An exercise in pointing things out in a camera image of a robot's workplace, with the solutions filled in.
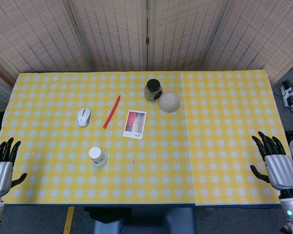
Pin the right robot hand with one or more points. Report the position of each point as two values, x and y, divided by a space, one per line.
282 170

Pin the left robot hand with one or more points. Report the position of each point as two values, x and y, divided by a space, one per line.
0 175

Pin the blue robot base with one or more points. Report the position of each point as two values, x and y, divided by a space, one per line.
146 221

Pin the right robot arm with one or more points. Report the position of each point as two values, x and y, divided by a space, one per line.
289 203

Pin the yellow checkered tablecloth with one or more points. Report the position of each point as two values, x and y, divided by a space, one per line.
51 97
234 122

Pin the white power strip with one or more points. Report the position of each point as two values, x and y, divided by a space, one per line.
286 93

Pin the yellow floor tape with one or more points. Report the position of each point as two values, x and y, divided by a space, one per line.
69 219

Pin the white computer mouse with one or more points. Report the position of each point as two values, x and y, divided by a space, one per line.
83 117

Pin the red pen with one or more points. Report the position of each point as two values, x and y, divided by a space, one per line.
111 112

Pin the beige upturned bowl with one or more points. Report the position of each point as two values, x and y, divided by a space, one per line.
169 102

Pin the instant photo card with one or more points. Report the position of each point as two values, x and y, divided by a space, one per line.
135 124

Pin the glass jar black lid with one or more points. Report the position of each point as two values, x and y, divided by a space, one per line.
153 89

